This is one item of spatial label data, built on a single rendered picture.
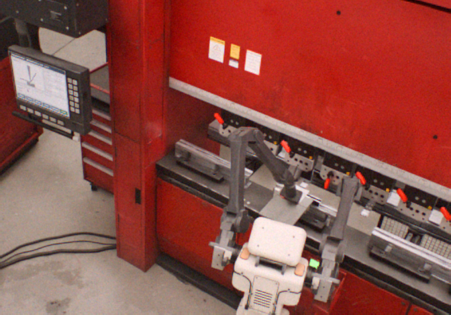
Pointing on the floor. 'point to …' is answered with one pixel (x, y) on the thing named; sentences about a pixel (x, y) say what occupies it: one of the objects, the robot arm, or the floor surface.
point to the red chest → (98, 140)
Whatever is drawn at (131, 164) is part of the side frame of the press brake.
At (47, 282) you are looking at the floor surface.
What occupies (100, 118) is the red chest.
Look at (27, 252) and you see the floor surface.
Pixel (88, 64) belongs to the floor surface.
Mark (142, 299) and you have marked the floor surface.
